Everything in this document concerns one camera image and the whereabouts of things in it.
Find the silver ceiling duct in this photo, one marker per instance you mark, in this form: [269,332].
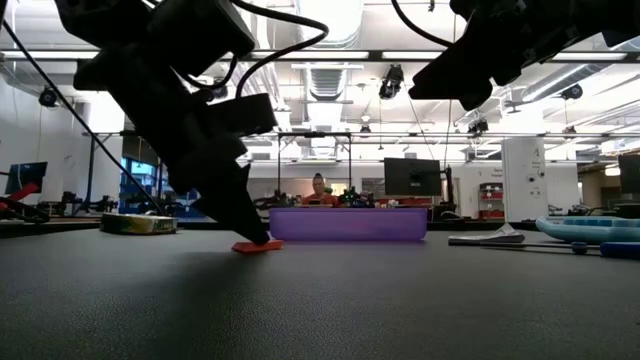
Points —
[330,75]

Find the white column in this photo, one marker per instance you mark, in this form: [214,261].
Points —
[524,180]

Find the orange eraser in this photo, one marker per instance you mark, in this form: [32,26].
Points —
[276,245]

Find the red storage shelf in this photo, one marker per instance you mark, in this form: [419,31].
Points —
[491,200]

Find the dark monitor with blue glow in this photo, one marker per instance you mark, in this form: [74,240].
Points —
[26,177]

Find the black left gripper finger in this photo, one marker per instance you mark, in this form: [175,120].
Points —
[235,205]

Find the black background rig frame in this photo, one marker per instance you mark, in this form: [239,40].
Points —
[314,134]

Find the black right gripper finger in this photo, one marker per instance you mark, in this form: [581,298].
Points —
[460,80]

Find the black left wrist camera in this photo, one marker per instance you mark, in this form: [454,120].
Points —
[205,30]

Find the purple transparent pencil case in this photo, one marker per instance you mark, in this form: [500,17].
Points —
[350,225]

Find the person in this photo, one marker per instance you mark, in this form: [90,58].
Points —
[320,194]

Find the black ceiling camera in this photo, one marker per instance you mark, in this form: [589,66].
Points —
[391,82]
[48,96]
[572,91]

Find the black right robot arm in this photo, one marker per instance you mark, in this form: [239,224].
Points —
[625,15]

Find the yellow green crayon box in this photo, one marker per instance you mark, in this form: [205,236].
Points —
[137,225]

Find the light blue calculator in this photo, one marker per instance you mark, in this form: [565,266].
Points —
[590,230]

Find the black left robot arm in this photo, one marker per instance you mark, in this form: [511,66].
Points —
[105,20]

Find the black monitor on stand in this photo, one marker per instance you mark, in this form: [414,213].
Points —
[412,176]

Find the black table mat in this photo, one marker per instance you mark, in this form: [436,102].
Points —
[320,310]

